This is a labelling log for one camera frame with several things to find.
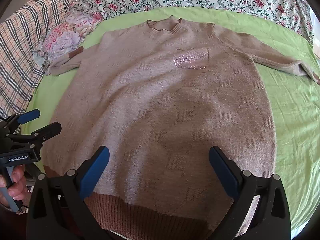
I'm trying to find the person left hand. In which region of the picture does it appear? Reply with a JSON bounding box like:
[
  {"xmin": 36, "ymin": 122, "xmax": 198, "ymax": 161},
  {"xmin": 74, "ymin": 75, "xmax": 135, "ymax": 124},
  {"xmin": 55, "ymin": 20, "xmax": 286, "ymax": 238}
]
[{"xmin": 8, "ymin": 165, "xmax": 30, "ymax": 206}]

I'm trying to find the purple pink floral pillow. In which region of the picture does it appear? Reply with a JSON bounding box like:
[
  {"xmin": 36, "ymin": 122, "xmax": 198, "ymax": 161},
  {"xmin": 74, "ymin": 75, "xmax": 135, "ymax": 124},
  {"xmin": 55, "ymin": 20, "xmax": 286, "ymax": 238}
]
[{"xmin": 33, "ymin": 4, "xmax": 103, "ymax": 75}]

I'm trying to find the beige knit sweater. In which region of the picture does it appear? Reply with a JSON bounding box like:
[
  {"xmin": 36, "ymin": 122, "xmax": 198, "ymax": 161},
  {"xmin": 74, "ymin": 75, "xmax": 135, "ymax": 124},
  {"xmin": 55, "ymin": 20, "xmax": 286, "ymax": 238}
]
[{"xmin": 41, "ymin": 17, "xmax": 319, "ymax": 239}]

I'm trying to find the plaid checkered blanket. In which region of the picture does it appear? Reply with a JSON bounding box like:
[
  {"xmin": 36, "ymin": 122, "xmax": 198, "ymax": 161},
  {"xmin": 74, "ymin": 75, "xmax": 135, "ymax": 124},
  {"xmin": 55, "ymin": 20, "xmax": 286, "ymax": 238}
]
[{"xmin": 1, "ymin": 0, "xmax": 76, "ymax": 117}]

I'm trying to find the light green bed sheet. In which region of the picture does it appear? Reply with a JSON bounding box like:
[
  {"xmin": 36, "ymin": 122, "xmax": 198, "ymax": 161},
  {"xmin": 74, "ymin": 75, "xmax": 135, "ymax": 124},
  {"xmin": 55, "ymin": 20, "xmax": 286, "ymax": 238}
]
[{"xmin": 21, "ymin": 6, "xmax": 320, "ymax": 238}]

